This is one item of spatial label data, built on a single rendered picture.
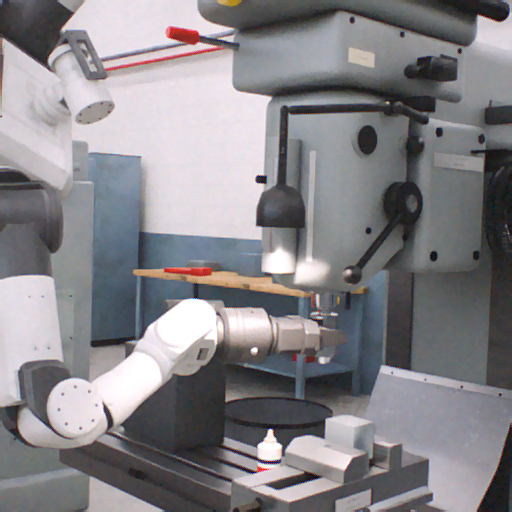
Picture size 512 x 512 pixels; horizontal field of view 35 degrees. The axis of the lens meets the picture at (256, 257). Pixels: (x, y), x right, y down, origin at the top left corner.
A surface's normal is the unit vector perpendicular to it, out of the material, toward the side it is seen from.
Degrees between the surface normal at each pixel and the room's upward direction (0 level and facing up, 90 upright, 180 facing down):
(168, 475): 90
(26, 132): 58
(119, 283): 90
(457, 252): 90
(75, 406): 70
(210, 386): 90
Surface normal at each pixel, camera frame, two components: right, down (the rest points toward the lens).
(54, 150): 0.77, -0.48
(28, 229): 0.42, -0.31
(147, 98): -0.73, 0.01
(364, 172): 0.69, 0.06
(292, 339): 0.32, 0.06
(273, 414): -0.03, -0.01
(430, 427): -0.64, -0.44
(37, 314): 0.62, -0.28
